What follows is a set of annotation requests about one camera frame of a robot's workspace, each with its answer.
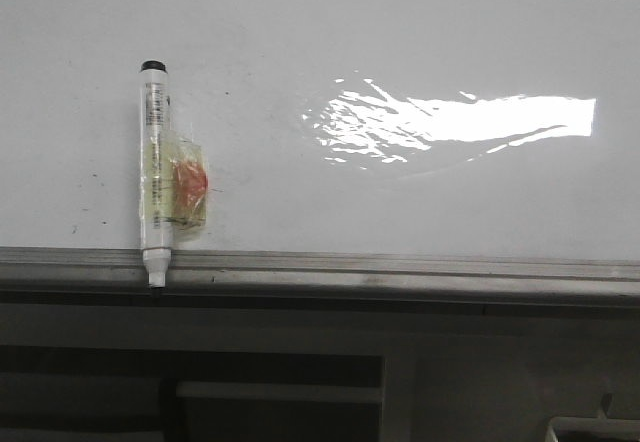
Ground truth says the white whiteboard with metal frame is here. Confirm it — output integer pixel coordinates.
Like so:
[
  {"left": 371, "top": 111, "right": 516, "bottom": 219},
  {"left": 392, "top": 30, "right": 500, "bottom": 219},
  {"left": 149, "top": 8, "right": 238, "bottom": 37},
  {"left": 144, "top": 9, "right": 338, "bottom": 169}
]
[{"left": 1, "top": 0, "right": 639, "bottom": 305}]

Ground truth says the white shelf bar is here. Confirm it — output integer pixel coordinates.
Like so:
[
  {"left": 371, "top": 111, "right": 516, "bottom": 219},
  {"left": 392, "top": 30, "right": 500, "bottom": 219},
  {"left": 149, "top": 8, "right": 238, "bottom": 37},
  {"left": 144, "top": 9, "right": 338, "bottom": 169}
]
[{"left": 176, "top": 381, "right": 383, "bottom": 404}]

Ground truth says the white marker with taped pad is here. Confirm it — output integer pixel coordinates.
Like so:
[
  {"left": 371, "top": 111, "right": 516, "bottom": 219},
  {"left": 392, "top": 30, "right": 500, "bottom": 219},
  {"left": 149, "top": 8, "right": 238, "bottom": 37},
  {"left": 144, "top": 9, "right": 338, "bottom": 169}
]
[{"left": 139, "top": 60, "right": 209, "bottom": 291}]

